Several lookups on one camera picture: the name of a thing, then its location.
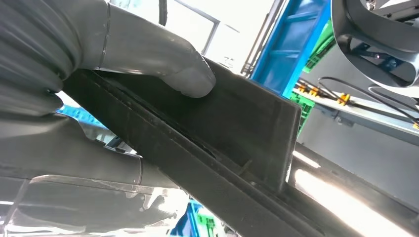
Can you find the blue rack with casters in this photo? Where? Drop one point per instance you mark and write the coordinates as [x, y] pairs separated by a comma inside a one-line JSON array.
[[288, 42]]

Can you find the green plastic crate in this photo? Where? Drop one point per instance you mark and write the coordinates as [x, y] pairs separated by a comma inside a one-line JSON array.
[[322, 52], [302, 109]]

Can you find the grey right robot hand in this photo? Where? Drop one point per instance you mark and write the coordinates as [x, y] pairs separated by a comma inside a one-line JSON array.
[[82, 170]]

